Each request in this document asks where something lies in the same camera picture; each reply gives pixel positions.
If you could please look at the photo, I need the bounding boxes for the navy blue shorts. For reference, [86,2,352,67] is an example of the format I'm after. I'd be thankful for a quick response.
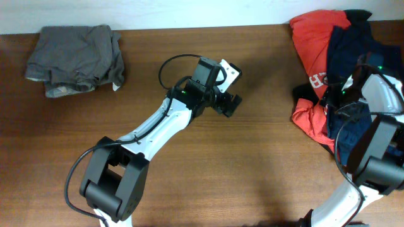
[323,21,403,166]

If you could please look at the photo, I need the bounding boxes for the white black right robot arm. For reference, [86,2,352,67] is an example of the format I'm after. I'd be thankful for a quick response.
[297,52,403,227]

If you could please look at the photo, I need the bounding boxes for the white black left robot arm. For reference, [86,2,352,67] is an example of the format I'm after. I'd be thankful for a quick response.
[79,57,242,226]

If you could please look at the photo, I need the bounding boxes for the black garment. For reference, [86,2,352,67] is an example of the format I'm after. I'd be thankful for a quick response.
[290,9,372,104]

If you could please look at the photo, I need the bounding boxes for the red soccer t-shirt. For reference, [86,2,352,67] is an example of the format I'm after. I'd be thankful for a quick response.
[289,10,351,153]

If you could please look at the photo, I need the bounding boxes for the grey folded garment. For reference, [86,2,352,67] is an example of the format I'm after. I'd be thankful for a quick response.
[25,25,124,98]

